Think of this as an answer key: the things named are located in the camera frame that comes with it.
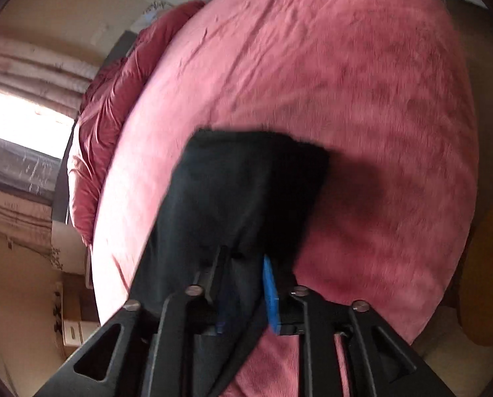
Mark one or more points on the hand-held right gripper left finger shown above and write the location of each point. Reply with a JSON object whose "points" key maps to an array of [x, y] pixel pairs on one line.
{"points": [[208, 297]]}

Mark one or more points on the pink and grey curtain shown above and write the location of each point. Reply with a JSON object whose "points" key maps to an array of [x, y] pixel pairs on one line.
{"points": [[19, 62]]}

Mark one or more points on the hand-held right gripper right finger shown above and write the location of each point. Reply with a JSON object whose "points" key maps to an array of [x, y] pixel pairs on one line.
{"points": [[271, 297]]}

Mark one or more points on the red duvet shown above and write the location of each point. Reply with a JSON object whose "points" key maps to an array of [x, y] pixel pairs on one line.
{"points": [[114, 103]]}

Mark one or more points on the pink plush bed blanket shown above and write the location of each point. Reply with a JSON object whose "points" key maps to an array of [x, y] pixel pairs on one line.
{"points": [[312, 70]]}

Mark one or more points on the floral pillow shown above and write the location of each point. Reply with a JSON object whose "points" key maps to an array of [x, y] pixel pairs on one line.
{"points": [[157, 11]]}

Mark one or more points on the black pants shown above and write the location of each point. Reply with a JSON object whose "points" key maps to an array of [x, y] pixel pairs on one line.
{"points": [[238, 190]]}

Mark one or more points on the round orange wooden stool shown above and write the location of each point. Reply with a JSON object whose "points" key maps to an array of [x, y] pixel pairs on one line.
{"points": [[488, 273]]}

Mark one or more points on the wooden nightstand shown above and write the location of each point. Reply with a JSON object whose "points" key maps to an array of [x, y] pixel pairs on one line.
{"points": [[75, 318]]}

